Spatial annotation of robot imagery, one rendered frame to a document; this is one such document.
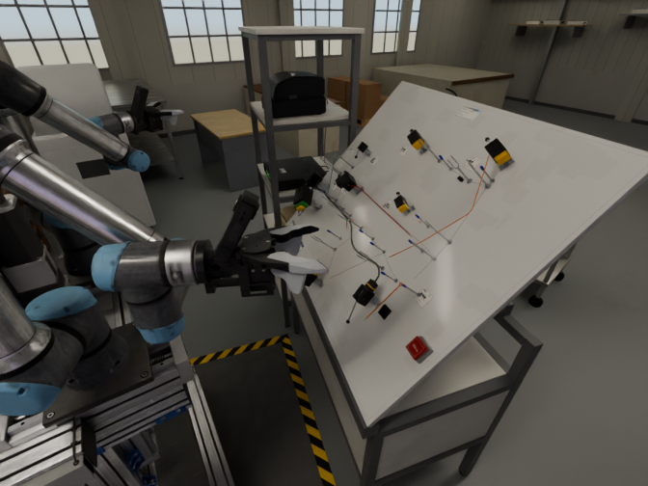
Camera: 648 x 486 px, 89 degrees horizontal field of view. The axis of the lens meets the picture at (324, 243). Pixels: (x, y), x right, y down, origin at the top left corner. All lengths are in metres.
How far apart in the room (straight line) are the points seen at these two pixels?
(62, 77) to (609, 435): 4.55
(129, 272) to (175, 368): 0.51
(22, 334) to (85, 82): 3.10
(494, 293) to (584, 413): 1.69
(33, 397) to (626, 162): 1.34
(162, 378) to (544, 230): 1.09
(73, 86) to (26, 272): 2.73
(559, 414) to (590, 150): 1.73
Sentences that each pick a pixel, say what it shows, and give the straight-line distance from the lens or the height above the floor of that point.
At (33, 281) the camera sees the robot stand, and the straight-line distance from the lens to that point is 1.14.
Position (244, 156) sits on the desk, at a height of 0.44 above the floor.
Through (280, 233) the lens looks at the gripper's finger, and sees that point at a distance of 0.57.
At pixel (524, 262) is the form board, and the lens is 1.02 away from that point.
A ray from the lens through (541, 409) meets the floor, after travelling 2.50.
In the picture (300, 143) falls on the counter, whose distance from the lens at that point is 5.50.
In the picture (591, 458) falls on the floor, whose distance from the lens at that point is 2.47.
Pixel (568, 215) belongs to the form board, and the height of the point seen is 1.47.
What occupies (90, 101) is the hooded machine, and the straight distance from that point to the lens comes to 3.69.
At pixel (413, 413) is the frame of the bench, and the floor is 0.80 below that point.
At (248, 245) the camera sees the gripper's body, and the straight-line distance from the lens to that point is 0.53.
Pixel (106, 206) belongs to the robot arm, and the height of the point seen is 1.61.
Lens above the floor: 1.89
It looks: 34 degrees down
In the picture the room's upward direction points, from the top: straight up
